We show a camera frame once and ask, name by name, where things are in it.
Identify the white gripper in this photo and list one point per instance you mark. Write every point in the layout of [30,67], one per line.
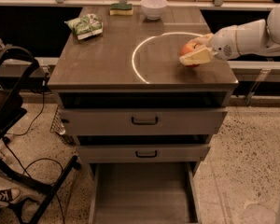
[224,43]

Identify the red apple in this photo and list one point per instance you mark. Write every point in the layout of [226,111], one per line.
[188,54]

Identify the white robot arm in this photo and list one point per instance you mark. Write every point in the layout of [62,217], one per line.
[239,182]

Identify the green jalapeno chip bag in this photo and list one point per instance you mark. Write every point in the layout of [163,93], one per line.
[85,26]

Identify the white bowl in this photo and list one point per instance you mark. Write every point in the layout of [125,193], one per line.
[153,9]

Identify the top grey drawer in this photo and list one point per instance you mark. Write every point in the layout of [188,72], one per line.
[159,121]

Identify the grey drawer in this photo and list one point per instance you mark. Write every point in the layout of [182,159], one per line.
[142,153]
[159,121]

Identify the green yellow sponge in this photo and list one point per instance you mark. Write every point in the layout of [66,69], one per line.
[121,9]

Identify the grey drawer cabinet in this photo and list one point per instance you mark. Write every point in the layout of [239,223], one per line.
[134,64]

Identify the middle grey drawer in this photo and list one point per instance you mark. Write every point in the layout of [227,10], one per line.
[142,153]

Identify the open bottom drawer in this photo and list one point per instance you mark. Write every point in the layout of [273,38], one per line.
[144,193]

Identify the black white sneaker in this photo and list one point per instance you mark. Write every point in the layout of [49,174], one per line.
[8,196]

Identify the wire mesh basket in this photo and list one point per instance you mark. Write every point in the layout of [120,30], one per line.
[57,127]

